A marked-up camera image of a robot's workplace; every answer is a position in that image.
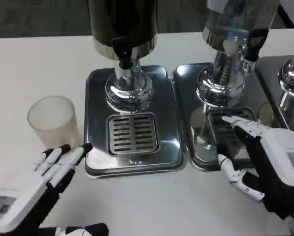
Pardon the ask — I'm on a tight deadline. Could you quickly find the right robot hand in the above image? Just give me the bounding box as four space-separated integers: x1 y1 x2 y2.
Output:
217 116 294 221

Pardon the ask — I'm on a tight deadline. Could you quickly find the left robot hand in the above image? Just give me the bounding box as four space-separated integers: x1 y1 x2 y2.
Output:
0 143 110 236

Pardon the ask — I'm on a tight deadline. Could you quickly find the clear ribbed glass cup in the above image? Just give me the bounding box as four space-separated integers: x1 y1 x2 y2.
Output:
27 95 79 150

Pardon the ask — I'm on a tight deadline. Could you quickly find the short black dispenser tap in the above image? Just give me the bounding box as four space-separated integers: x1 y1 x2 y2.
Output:
112 36 134 69

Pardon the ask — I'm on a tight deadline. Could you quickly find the slotted steel tray grid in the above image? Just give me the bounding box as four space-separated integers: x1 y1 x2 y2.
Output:
207 107 257 150
108 113 160 155

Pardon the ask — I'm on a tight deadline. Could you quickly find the steel drip tray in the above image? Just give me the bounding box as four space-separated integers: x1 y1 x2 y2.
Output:
171 64 289 172
84 65 189 177
255 55 294 131

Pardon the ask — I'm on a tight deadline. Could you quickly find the steel dispenser base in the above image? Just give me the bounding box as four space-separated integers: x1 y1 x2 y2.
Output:
277 55 294 128

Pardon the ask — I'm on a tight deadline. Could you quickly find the clear drink dispenser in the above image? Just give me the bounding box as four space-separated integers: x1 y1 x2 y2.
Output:
196 0 280 109

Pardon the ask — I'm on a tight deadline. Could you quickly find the black looped tap lever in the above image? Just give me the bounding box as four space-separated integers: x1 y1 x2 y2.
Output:
242 28 269 72

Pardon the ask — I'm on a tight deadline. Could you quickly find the dark drink dispenser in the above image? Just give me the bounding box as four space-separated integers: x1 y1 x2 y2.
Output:
87 0 159 114

